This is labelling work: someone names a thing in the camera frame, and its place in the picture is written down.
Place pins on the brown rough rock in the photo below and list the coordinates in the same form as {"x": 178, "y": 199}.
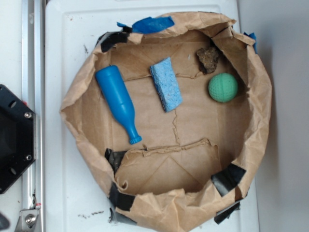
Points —
{"x": 208, "y": 58}

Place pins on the blue plastic bottle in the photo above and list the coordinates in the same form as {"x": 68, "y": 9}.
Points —
{"x": 118, "y": 99}

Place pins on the black tape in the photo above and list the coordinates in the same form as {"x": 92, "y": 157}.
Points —
{"x": 228, "y": 178}
{"x": 109, "y": 39}
{"x": 114, "y": 158}
{"x": 222, "y": 215}
{"x": 121, "y": 201}

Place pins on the blue tape strip top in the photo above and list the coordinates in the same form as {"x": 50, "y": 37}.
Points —
{"x": 152, "y": 25}

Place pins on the black tape bottom left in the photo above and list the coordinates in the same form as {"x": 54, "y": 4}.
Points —
{"x": 121, "y": 201}

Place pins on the white plastic board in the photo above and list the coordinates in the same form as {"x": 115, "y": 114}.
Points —
{"x": 74, "y": 201}

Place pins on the black tape right inner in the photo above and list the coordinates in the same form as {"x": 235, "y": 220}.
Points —
{"x": 228, "y": 178}

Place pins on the black tape top left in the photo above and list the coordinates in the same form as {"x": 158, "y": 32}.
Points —
{"x": 109, "y": 39}

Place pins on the aluminium rail frame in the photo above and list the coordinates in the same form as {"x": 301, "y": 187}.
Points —
{"x": 32, "y": 215}

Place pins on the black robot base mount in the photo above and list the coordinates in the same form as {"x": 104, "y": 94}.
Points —
{"x": 16, "y": 138}

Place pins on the light blue sponge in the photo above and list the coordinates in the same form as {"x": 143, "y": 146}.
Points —
{"x": 166, "y": 84}

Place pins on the green dimpled ball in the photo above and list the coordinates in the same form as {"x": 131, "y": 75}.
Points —
{"x": 223, "y": 87}

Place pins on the brown paper bag tray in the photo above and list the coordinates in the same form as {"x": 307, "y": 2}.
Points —
{"x": 169, "y": 171}

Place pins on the black tape bottom right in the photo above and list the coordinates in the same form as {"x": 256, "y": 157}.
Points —
{"x": 222, "y": 215}

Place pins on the black tape inner left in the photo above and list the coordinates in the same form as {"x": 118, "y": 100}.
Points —
{"x": 114, "y": 158}

